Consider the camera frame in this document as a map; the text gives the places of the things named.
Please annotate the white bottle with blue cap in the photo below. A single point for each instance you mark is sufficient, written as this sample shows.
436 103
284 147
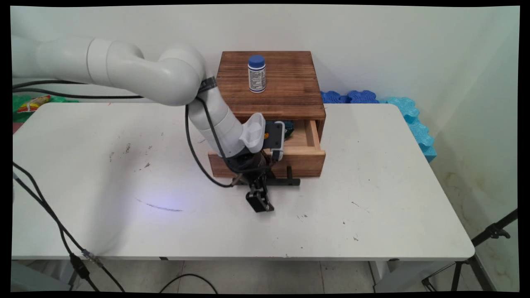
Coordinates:
256 74

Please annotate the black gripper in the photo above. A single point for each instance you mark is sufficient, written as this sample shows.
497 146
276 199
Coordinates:
248 163

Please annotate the brown wooden drawer cabinet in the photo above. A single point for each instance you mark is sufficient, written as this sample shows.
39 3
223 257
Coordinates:
281 82

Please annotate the red yellow snack packet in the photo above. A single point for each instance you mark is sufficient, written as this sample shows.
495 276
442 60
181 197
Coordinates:
34 103

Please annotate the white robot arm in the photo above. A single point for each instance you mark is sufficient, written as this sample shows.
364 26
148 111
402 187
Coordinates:
124 70

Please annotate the green plastic bag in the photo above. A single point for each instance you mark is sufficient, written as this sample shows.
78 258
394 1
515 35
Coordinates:
20 111

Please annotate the black tripod stand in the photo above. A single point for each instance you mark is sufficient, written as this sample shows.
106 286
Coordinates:
476 252

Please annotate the dark green object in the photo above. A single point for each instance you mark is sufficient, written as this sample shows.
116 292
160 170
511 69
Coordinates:
288 129

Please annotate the light blue foam mat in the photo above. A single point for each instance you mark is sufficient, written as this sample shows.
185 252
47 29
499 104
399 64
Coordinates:
416 124

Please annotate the grey table leg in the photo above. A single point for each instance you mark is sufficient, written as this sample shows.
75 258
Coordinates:
383 275
70 275

